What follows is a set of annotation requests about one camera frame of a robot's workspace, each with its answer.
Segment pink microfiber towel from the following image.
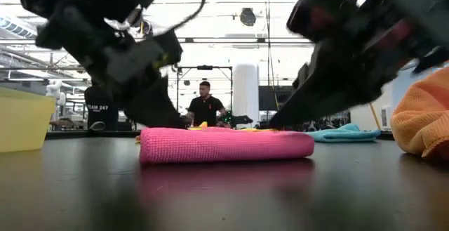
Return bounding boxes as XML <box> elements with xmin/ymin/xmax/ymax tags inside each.
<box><xmin>138</xmin><ymin>126</ymin><xmax>316</xmax><ymax>165</ymax></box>

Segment person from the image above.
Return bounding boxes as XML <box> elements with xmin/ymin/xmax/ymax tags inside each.
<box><xmin>83</xmin><ymin>84</ymin><xmax>121</xmax><ymax>131</ymax></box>
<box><xmin>187</xmin><ymin>80</ymin><xmax>227</xmax><ymax>128</ymax></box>

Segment white round column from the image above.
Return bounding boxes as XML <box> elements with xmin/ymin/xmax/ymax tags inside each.
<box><xmin>232</xmin><ymin>63</ymin><xmax>261</xmax><ymax>126</ymax></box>

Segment black ceiling cable reel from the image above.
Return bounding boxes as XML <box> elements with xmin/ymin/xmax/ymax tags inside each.
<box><xmin>139</xmin><ymin>19</ymin><xmax>154</xmax><ymax>37</ymax></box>
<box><xmin>239</xmin><ymin>7</ymin><xmax>257</xmax><ymax>28</ymax></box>

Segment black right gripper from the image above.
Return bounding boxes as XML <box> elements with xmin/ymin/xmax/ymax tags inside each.
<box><xmin>267</xmin><ymin>15</ymin><xmax>449</xmax><ymax>131</ymax></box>

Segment orange-yellow hanging cable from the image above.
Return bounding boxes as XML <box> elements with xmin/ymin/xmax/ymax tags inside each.
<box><xmin>369</xmin><ymin>103</ymin><xmax>382</xmax><ymax>131</ymax></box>

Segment yellow plastic bin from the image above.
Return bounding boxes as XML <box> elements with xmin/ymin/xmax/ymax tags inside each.
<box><xmin>0</xmin><ymin>86</ymin><xmax>58</xmax><ymax>154</ymax></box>

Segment black metal frame rig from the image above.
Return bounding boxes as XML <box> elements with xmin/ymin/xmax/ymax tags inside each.
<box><xmin>175</xmin><ymin>65</ymin><xmax>234</xmax><ymax>119</ymax></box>

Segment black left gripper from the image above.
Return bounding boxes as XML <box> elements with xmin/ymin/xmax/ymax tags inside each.
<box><xmin>34</xmin><ymin>0</ymin><xmax>189</xmax><ymax>130</ymax></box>

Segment white robot figure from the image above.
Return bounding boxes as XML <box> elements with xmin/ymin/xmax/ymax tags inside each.
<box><xmin>45</xmin><ymin>79</ymin><xmax>67</xmax><ymax>107</ymax></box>

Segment orange microfiber towel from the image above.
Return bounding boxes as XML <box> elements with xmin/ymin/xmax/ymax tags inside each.
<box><xmin>389</xmin><ymin>65</ymin><xmax>449</xmax><ymax>160</ymax></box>

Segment white floor appliance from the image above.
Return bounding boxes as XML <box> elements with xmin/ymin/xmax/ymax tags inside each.
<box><xmin>380</xmin><ymin>105</ymin><xmax>394</xmax><ymax>131</ymax></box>

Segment blue microfiber towel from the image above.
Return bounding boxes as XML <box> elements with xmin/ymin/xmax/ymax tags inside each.
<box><xmin>304</xmin><ymin>123</ymin><xmax>382</xmax><ymax>144</ymax></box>

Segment yellow microfiber towel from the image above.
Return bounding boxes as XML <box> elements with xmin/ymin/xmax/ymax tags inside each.
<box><xmin>188</xmin><ymin>121</ymin><xmax>279</xmax><ymax>133</ymax></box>

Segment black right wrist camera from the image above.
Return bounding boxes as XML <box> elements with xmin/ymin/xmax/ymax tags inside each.
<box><xmin>286</xmin><ymin>0</ymin><xmax>366</xmax><ymax>45</ymax></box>

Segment black monitor screen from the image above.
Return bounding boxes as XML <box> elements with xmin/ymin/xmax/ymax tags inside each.
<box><xmin>258</xmin><ymin>85</ymin><xmax>295</xmax><ymax>112</ymax></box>

